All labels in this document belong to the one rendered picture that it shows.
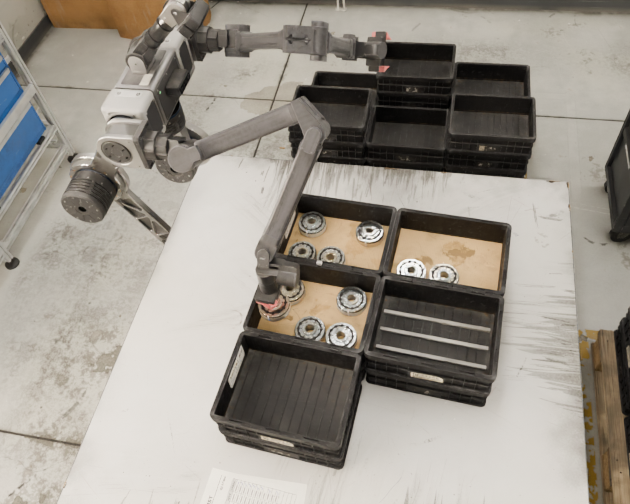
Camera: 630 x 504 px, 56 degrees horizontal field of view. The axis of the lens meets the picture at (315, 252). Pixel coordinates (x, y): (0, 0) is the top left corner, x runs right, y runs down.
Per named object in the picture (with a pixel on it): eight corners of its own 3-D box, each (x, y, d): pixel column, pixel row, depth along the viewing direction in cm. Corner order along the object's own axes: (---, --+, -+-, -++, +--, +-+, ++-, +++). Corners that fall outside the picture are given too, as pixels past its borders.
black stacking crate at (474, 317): (364, 370, 193) (363, 354, 184) (382, 293, 209) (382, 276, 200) (489, 396, 184) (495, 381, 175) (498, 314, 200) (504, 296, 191)
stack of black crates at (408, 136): (366, 189, 327) (365, 144, 299) (373, 150, 344) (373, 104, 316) (440, 195, 319) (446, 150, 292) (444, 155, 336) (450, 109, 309)
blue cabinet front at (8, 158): (-17, 222, 313) (-84, 145, 268) (44, 128, 354) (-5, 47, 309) (-12, 223, 313) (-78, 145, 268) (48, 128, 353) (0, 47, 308)
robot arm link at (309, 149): (314, 117, 163) (306, 123, 153) (333, 126, 163) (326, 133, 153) (260, 247, 181) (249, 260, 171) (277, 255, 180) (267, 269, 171)
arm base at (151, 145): (156, 149, 178) (143, 118, 168) (181, 151, 176) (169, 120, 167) (145, 170, 173) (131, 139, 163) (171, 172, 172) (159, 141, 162)
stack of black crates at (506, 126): (440, 196, 319) (448, 133, 283) (444, 156, 336) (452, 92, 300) (518, 202, 312) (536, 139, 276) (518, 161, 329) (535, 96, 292)
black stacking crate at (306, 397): (217, 431, 185) (208, 418, 176) (247, 347, 202) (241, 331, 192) (341, 461, 177) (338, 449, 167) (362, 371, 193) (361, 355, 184)
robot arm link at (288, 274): (266, 238, 178) (257, 248, 171) (303, 243, 177) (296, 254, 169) (264, 274, 183) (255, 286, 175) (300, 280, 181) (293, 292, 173)
